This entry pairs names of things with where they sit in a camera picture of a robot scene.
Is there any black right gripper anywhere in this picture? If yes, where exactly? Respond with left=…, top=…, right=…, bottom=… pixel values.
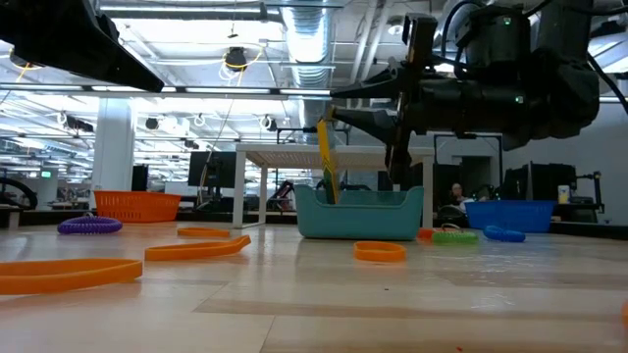
left=329, top=14, right=529, bottom=187

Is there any teal plastic bin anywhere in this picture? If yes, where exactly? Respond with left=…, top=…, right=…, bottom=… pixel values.
left=293, top=184, right=426, bottom=241

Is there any orange rubber band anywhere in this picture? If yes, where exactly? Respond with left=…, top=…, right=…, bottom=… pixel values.
left=0, top=258, right=144, bottom=297
left=353, top=240, right=408, bottom=264
left=177, top=227, right=233, bottom=240
left=143, top=233, right=253, bottom=263

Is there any green coil wristband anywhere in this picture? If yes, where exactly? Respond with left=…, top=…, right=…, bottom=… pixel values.
left=431, top=224, right=480, bottom=247

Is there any blue plastic basket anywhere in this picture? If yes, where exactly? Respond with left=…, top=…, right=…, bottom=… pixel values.
left=464, top=199, right=557, bottom=234

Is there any blue coil wristband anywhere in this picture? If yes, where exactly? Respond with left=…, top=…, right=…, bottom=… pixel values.
left=482, top=225, right=527, bottom=244

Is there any orange plastic basket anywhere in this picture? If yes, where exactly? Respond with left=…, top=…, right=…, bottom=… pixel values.
left=93, top=189, right=183, bottom=225

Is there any purple coil wristband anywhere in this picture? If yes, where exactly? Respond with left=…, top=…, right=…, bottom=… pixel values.
left=56, top=215, right=125, bottom=236

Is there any white perforated metal shelf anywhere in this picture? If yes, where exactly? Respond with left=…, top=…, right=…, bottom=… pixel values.
left=232, top=142, right=436, bottom=230

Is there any person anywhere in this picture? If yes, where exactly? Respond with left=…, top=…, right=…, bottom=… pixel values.
left=448, top=182, right=475, bottom=207

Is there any white building pillar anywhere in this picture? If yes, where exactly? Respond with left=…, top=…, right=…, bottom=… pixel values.
left=89, top=97, right=137, bottom=212

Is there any black ceiling device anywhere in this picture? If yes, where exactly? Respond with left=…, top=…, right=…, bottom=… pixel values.
left=224, top=46, right=249, bottom=74

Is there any black overhead light bar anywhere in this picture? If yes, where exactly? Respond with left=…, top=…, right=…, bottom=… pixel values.
left=0, top=81, right=628, bottom=104

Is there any black cabinet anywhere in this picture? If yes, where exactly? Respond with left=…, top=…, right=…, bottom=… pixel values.
left=131, top=164, right=150, bottom=207

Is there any black background monitor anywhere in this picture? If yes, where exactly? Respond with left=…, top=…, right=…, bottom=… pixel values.
left=187, top=150, right=238, bottom=189

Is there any background robot station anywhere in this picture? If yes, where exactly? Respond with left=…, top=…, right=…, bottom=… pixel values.
left=502, top=161, right=605, bottom=223

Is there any silver spiral duct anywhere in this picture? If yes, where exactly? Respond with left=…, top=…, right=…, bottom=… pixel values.
left=281, top=0, right=337, bottom=143

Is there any black stand frame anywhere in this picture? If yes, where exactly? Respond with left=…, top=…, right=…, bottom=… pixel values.
left=433, top=132, right=504, bottom=207

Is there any black curved hose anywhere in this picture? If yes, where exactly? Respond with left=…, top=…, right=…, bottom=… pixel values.
left=0, top=176, right=39, bottom=211

